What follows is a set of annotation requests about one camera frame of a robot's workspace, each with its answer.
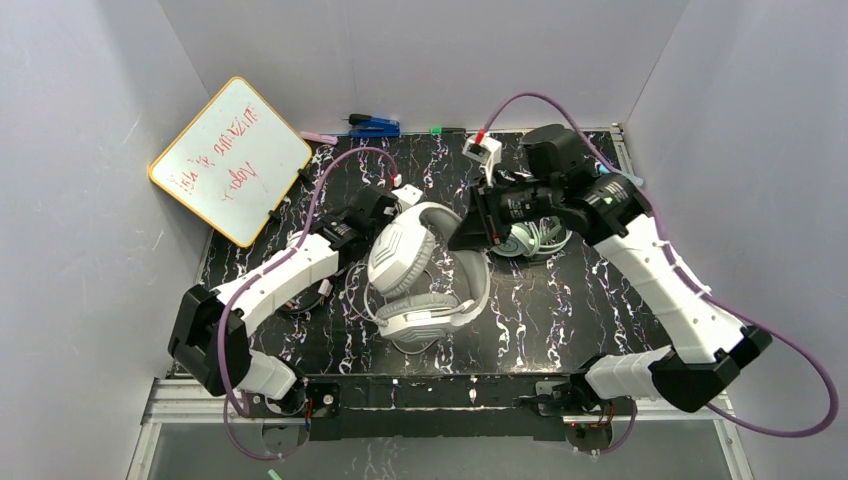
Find mint green headphones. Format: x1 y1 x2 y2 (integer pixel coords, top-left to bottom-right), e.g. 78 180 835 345
490 218 573 258

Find grey white headphones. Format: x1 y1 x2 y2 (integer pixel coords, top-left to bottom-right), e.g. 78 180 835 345
366 202 491 344

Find white grey headphone cable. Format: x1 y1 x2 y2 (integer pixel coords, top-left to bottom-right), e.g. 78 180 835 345
344 261 399 326

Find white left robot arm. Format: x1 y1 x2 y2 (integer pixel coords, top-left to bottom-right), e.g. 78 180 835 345
167 185 423 401

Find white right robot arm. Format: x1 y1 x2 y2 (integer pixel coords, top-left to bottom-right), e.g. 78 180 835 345
448 124 773 413

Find light blue pen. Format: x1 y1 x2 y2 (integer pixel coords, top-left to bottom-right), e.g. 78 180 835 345
620 171 644 187

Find pink marker pen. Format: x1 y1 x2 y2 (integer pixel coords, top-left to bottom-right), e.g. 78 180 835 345
300 131 338 145

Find blue marker pen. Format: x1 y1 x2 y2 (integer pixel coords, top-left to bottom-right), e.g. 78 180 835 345
347 113 401 138

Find green black marker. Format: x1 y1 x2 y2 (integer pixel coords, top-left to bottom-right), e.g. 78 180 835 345
429 126 467 135

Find yellow framed whiteboard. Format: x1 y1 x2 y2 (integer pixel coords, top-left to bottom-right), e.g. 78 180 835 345
148 76 313 247

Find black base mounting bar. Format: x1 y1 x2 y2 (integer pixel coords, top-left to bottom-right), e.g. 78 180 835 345
305 373 591 441

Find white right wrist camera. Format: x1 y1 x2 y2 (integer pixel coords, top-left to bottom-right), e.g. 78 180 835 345
462 133 503 186

